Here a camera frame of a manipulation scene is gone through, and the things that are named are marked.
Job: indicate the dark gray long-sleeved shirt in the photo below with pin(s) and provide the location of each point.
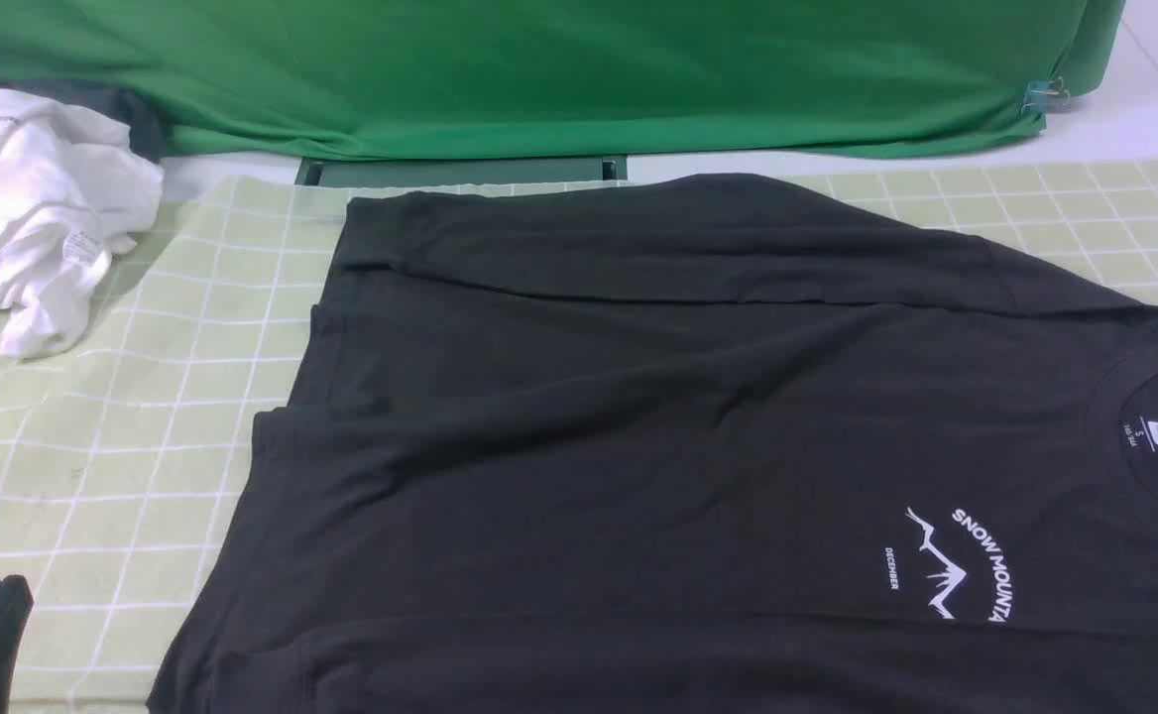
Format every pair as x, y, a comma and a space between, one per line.
715, 445

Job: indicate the crumpled white shirt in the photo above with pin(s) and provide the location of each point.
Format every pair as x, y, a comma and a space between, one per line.
75, 189

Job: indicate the green checkered table mat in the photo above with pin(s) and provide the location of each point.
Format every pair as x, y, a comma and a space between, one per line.
121, 460

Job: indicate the green backdrop cloth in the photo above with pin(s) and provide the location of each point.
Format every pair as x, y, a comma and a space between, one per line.
466, 80

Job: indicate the blue binder clip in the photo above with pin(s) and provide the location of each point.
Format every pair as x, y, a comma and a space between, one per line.
1045, 96

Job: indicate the dark green metal rail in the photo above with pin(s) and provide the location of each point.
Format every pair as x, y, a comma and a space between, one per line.
422, 173

